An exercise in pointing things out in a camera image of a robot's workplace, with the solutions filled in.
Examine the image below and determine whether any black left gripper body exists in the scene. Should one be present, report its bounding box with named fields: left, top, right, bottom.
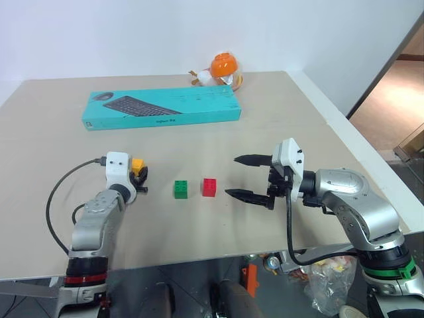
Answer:
left=130, top=172, right=144, bottom=193

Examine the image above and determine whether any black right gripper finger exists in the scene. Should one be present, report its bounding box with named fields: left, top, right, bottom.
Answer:
left=225, top=188, right=271, bottom=209
left=233, top=154, right=274, bottom=168

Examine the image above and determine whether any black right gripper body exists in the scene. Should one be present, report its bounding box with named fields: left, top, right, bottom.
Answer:
left=266, top=163, right=294, bottom=211

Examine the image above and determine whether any yellow toy cube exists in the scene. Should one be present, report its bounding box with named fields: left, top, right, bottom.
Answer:
left=131, top=158, right=147, bottom=176

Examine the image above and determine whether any green toy cube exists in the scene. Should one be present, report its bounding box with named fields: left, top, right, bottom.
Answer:
left=174, top=180, right=191, bottom=200

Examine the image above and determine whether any red toy cube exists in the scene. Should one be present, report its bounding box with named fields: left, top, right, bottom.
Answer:
left=201, top=178, right=219, bottom=197

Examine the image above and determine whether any teal keyboard box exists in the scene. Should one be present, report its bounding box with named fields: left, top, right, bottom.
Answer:
left=81, top=85, right=242, bottom=132

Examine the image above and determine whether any orange plastic part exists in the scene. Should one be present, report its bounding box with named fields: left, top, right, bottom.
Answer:
left=240, top=264, right=259, bottom=298

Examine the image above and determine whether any clear bag with white items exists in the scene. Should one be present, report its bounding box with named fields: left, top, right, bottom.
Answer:
left=187, top=66, right=246, bottom=93

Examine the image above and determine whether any orange plastic bowl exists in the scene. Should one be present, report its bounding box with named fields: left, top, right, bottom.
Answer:
left=210, top=52, right=240, bottom=79

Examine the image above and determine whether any clear plastic bag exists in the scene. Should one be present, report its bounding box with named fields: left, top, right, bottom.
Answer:
left=303, top=255, right=358, bottom=316

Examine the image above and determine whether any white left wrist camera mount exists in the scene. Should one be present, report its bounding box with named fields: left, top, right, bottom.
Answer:
left=105, top=151, right=137, bottom=204

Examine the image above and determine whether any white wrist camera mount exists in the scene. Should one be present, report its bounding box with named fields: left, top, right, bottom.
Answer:
left=105, top=151, right=137, bottom=204
left=271, top=138, right=304, bottom=200

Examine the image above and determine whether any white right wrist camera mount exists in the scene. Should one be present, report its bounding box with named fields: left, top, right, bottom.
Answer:
left=271, top=138, right=304, bottom=200

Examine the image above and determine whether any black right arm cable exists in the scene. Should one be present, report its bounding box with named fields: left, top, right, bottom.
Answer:
left=285, top=165, right=360, bottom=266

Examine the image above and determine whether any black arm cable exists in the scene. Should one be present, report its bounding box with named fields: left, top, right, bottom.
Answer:
left=46, top=158, right=107, bottom=255
left=285, top=165, right=360, bottom=266

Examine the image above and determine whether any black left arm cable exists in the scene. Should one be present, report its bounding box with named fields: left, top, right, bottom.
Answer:
left=46, top=158, right=107, bottom=255

